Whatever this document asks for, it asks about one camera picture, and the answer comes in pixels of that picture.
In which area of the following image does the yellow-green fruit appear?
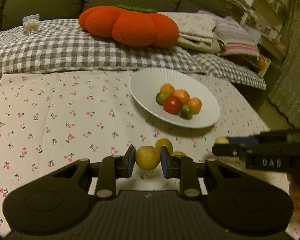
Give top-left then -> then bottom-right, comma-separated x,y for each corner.
135,146 -> 160,171
215,137 -> 229,144
155,138 -> 173,154
171,151 -> 186,158

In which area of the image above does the yellow-green fruit top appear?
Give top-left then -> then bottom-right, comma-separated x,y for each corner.
135,146 -> 160,171

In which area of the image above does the red tomato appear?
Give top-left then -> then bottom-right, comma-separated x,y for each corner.
163,96 -> 183,115

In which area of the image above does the orange tangerine bottom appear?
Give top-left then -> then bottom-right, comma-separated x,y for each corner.
188,98 -> 202,114

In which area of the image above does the orange tangerine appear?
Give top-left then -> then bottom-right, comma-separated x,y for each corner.
188,98 -> 202,114
160,83 -> 175,95
172,89 -> 190,105

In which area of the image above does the small green lime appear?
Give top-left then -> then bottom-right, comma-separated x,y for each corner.
155,92 -> 170,105

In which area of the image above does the person's right hand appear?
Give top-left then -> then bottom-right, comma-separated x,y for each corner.
287,174 -> 300,217

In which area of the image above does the dotted grey curtain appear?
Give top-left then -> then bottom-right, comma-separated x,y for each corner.
269,0 -> 300,128

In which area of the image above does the cherry print tablecloth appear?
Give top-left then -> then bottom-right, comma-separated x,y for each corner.
0,70 -> 300,238

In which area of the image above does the white ribbed plate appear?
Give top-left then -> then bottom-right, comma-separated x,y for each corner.
129,68 -> 221,129

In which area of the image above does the striped knitted pillow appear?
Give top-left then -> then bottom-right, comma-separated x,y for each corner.
198,10 -> 260,57

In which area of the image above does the grey checkered blanket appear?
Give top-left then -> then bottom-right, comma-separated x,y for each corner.
0,20 -> 266,90

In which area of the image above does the wooden shelf with items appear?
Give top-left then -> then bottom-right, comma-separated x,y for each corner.
219,0 -> 291,64

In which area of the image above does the folded floral beige cloth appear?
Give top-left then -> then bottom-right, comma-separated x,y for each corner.
159,12 -> 226,54

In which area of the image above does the orange pumpkin cushion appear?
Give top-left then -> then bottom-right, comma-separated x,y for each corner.
78,4 -> 179,48

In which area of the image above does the small clear plastic bag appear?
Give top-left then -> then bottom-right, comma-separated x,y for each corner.
23,14 -> 39,34

